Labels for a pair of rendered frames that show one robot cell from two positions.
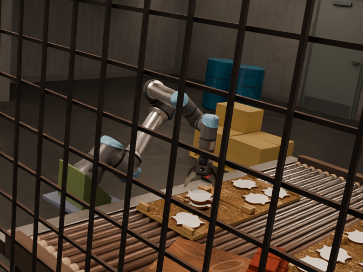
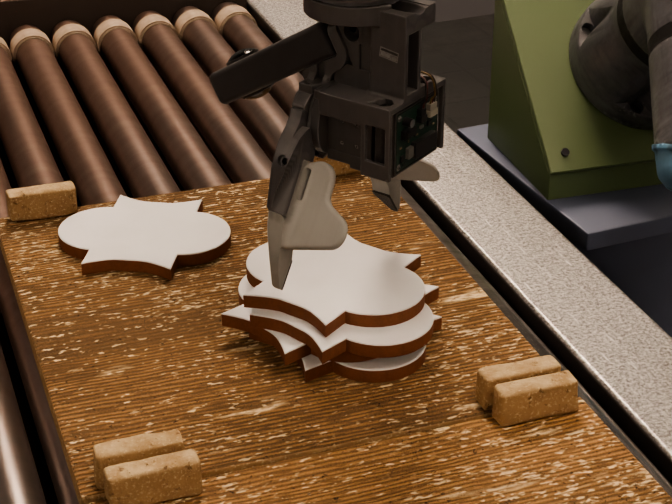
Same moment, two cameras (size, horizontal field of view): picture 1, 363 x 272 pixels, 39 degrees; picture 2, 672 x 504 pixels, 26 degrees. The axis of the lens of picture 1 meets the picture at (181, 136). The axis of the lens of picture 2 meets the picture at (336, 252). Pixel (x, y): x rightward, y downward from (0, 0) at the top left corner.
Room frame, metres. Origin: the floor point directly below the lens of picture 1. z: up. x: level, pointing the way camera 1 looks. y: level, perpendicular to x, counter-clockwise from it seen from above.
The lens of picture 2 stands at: (2.66, -0.95, 1.51)
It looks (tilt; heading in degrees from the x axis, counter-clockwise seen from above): 29 degrees down; 118
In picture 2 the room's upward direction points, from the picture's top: straight up
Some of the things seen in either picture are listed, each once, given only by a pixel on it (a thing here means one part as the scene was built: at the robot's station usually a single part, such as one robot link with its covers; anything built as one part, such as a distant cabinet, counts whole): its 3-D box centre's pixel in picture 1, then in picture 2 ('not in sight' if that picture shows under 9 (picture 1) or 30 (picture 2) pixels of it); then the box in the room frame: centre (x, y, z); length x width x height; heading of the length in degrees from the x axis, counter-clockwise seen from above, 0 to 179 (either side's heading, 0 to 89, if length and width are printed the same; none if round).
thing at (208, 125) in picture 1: (209, 127); not in sight; (2.23, -0.12, 1.30); 0.09 x 0.08 x 0.11; 27
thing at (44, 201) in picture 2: (188, 230); (41, 202); (1.90, -0.07, 0.95); 0.06 x 0.02 x 0.03; 48
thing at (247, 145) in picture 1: (243, 138); not in sight; (5.82, -0.73, 0.32); 1.13 x 0.86 x 0.63; 59
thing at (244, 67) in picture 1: (232, 87); not in sight; (8.66, -0.75, 0.42); 1.18 x 0.71 x 0.85; 51
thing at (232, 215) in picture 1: (195, 212); (255, 306); (2.14, -0.11, 0.93); 0.41 x 0.35 x 0.02; 138
